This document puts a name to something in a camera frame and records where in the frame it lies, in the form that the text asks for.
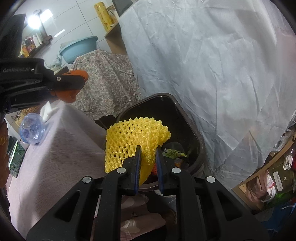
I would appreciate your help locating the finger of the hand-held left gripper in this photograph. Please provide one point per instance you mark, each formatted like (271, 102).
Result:
(67, 81)

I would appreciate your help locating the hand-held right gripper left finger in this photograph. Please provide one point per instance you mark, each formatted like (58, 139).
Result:
(138, 166)

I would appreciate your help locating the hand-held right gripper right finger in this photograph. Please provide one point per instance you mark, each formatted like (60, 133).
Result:
(159, 169)

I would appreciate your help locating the green snack packet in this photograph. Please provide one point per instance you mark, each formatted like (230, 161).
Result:
(173, 153)

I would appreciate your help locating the yellow foam fruit net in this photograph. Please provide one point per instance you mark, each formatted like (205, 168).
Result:
(129, 136)

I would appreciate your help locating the clear plastic bottle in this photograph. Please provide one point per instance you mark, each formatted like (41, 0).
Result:
(31, 128)

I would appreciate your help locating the black trash bin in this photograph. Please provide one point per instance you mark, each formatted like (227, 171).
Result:
(185, 120)

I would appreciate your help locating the person's left hand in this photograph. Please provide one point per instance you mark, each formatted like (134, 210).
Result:
(3, 150)

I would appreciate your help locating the pale blue towel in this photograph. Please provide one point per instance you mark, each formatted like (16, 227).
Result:
(56, 63)

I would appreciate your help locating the light blue plastic basin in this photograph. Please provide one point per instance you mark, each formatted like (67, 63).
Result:
(78, 49)

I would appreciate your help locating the row of condiment bottles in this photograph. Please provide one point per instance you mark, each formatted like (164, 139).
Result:
(29, 44)

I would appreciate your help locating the floral patterned cloth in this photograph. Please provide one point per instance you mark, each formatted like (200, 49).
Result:
(106, 76)

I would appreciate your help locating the pink under cloth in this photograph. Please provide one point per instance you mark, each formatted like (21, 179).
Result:
(143, 220)

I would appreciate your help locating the wooden framed mirror shelf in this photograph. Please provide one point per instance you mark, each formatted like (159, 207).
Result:
(44, 31)

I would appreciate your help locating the light wooden cabinet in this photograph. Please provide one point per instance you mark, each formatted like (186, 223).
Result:
(115, 39)

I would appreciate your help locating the yellow cling film roll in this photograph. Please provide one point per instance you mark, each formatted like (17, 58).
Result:
(104, 17)

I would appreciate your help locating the green printed box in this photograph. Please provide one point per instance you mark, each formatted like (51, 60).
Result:
(16, 158)

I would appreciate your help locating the wooden storage shelf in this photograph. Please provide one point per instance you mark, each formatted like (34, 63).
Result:
(245, 185)

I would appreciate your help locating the white cloth cover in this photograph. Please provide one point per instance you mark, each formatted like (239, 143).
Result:
(208, 69)

